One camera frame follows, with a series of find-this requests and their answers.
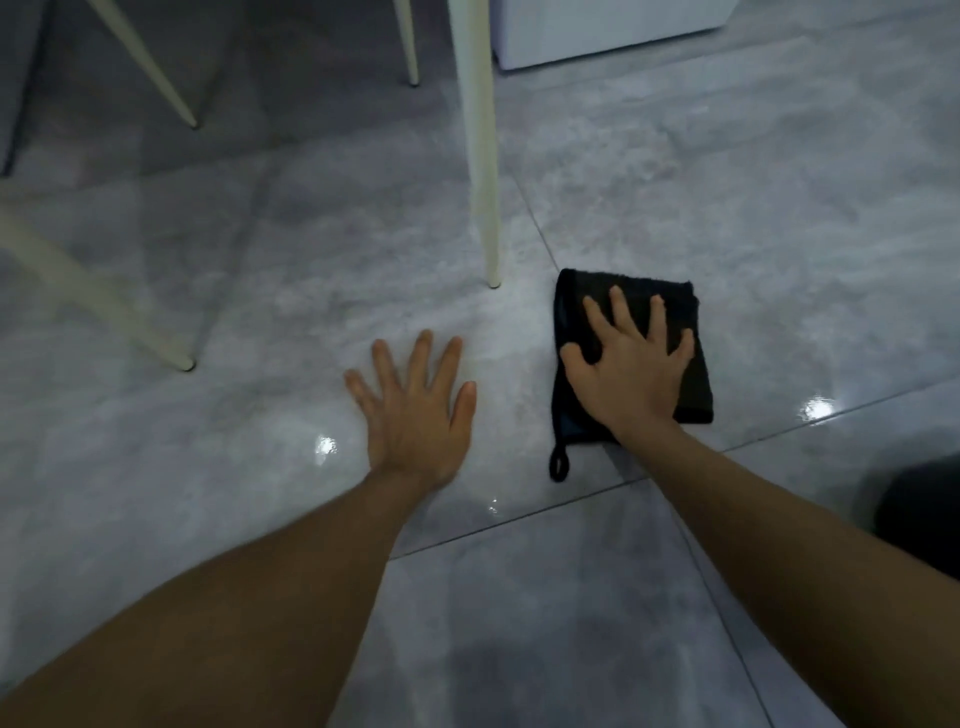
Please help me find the thick white table leg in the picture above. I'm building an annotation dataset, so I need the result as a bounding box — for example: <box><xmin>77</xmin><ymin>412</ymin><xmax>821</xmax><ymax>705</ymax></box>
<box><xmin>447</xmin><ymin>0</ymin><xmax>503</xmax><ymax>291</ymax></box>

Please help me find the person's right hand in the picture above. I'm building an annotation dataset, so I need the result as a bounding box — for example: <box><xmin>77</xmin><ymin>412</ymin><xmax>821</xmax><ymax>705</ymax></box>
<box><xmin>559</xmin><ymin>285</ymin><xmax>696</xmax><ymax>445</ymax></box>

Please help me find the white slanted furniture leg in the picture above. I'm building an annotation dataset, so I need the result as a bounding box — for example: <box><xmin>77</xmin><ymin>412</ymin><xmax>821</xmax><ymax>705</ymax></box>
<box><xmin>84</xmin><ymin>0</ymin><xmax>200</xmax><ymax>130</ymax></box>
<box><xmin>0</xmin><ymin>202</ymin><xmax>198</xmax><ymax>374</ymax></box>
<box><xmin>393</xmin><ymin>0</ymin><xmax>422</xmax><ymax>88</ymax></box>

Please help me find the black cleaning cloth with loop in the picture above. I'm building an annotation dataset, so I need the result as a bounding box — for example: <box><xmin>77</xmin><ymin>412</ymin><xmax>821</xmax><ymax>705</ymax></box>
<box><xmin>549</xmin><ymin>267</ymin><xmax>715</xmax><ymax>483</ymax></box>

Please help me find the person's right forearm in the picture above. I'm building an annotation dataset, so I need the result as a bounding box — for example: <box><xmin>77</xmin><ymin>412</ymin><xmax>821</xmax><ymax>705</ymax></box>
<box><xmin>615</xmin><ymin>416</ymin><xmax>960</xmax><ymax>728</ymax></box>

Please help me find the person's left hand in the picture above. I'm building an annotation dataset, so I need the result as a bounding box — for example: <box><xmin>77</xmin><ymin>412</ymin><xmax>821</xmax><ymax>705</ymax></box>
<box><xmin>344</xmin><ymin>329</ymin><xmax>478</xmax><ymax>489</ymax></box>

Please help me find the person's black clothed knee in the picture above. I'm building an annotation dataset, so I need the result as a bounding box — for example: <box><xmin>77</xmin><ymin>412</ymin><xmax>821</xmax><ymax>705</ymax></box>
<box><xmin>872</xmin><ymin>457</ymin><xmax>960</xmax><ymax>582</ymax></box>

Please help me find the person's left forearm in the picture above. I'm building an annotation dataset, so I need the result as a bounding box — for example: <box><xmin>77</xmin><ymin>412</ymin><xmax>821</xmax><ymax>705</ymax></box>
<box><xmin>0</xmin><ymin>469</ymin><xmax>451</xmax><ymax>728</ymax></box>

